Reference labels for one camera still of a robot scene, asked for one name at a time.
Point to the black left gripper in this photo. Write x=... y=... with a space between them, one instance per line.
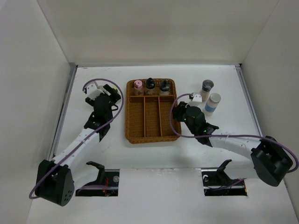
x=114 y=98

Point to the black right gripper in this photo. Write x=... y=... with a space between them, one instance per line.
x=178 y=110

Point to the pink cap spice bottle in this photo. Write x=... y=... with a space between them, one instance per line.
x=138 y=88

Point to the grey cap bottle blue label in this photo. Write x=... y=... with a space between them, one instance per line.
x=212 y=103

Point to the dark cap tan spice bottle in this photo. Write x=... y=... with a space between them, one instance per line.
x=207 y=85

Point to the black spout bottle brown spice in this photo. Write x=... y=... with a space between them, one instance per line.
x=150 y=87

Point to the black spout bottle white spice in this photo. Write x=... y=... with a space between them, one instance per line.
x=164 y=87

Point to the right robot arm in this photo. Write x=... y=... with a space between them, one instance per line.
x=270 y=159

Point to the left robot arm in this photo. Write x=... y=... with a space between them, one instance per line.
x=54 y=181

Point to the brown wicker divided basket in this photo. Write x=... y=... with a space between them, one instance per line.
x=147 y=117

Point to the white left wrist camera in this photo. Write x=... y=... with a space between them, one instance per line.
x=92 y=91

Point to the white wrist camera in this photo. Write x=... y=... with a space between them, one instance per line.
x=92 y=91
x=195 y=99

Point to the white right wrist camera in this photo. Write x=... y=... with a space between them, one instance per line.
x=195 y=99

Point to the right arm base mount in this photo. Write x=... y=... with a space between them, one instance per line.
x=217 y=183

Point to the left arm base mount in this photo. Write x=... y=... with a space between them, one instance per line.
x=96 y=180

